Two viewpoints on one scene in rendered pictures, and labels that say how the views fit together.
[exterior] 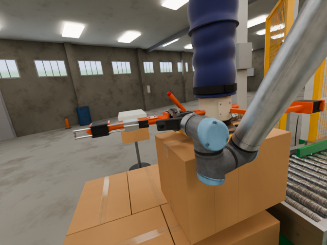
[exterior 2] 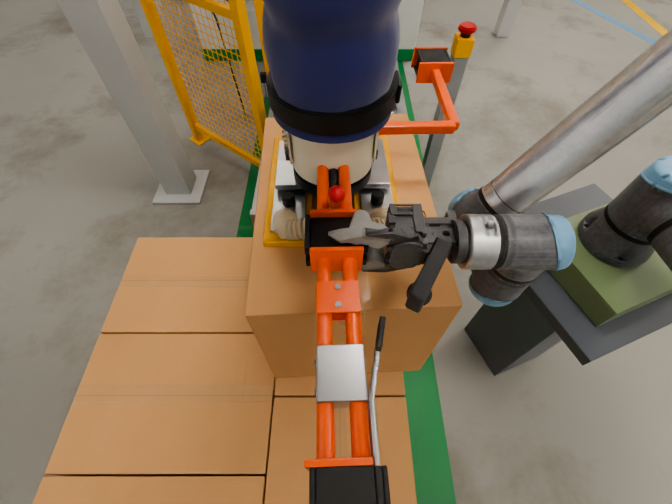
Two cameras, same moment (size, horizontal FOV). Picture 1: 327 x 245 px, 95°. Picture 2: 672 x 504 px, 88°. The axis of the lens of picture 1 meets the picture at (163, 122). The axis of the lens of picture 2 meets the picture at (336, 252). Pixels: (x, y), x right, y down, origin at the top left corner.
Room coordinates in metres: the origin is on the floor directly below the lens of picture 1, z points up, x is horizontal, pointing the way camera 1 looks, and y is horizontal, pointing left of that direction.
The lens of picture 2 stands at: (0.67, 0.27, 1.66)
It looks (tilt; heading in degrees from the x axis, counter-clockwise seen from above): 56 degrees down; 285
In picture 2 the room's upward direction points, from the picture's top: straight up
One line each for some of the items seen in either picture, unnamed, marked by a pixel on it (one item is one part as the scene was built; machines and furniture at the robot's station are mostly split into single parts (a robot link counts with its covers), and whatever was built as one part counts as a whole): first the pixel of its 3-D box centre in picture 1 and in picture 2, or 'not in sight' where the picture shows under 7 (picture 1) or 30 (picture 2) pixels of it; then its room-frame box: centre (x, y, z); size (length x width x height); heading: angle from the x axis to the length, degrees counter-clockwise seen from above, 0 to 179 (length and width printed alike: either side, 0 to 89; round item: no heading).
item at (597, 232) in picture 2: not in sight; (624, 229); (0.05, -0.52, 0.89); 0.19 x 0.19 x 0.10
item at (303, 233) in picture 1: (259, 203); not in sight; (0.89, -0.61, 0.47); 0.70 x 0.03 x 0.15; 15
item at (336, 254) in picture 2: (173, 116); (335, 239); (0.76, -0.05, 1.20); 0.10 x 0.08 x 0.06; 17
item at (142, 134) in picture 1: (133, 124); not in sight; (2.42, 0.50, 0.82); 0.60 x 0.40 x 0.40; 14
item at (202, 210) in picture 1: (216, 165); (342, 243); (0.80, -0.28, 0.87); 0.60 x 0.40 x 0.40; 108
